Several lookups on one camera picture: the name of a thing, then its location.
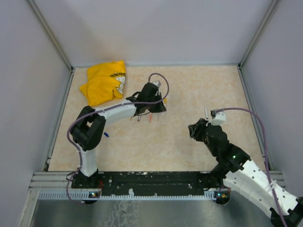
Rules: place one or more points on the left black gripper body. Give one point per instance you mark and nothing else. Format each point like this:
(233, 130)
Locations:
(156, 108)

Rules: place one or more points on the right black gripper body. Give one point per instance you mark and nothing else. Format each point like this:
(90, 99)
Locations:
(199, 133)

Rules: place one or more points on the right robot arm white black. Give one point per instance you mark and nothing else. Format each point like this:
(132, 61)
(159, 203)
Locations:
(240, 173)

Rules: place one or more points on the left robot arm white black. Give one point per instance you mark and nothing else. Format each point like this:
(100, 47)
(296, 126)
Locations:
(86, 132)

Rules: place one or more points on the yellow folded shirt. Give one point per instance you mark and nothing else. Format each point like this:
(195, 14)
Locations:
(105, 82)

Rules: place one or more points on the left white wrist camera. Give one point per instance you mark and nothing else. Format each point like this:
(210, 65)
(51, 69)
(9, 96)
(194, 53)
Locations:
(157, 83)

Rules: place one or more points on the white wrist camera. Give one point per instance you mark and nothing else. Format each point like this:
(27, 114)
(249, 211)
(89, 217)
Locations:
(157, 83)
(218, 118)

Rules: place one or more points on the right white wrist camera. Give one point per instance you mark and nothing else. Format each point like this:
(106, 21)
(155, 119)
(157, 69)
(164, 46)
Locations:
(218, 118)

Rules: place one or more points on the aluminium frame side rail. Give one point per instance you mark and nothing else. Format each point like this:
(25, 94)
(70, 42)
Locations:
(257, 122)

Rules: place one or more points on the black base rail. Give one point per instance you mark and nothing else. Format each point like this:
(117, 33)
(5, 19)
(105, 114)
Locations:
(148, 183)

